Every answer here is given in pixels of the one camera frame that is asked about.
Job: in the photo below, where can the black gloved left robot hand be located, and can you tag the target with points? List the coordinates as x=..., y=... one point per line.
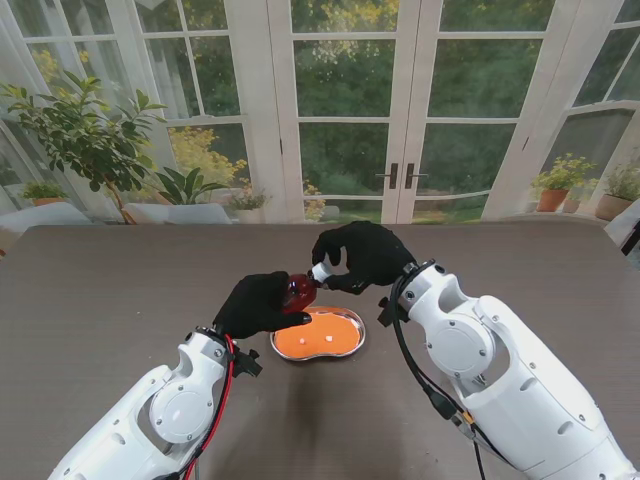
x=252, y=305

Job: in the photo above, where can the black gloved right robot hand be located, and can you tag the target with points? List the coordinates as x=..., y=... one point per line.
x=375, y=255

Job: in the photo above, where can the red transparent sample bottle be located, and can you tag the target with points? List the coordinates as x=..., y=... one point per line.
x=300, y=292

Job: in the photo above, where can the white ribbed bottle cap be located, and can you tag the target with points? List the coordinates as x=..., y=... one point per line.
x=320, y=273

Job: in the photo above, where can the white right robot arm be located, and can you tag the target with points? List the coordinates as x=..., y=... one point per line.
x=510, y=375

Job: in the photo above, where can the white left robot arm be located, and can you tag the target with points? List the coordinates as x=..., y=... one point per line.
x=125, y=435

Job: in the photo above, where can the orange tray liner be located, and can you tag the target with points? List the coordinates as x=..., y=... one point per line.
x=320, y=325

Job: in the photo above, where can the steel kidney-shaped tray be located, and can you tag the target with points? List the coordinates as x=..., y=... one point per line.
x=364, y=332

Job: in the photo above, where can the printed garden window backdrop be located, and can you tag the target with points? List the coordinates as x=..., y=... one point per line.
x=345, y=75

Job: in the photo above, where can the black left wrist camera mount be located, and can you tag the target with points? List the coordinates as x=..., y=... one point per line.
x=248, y=362

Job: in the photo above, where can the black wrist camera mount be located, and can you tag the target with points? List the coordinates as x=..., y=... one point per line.
x=386, y=312
x=248, y=362

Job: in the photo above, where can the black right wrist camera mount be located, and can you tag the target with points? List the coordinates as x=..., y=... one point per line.
x=386, y=312

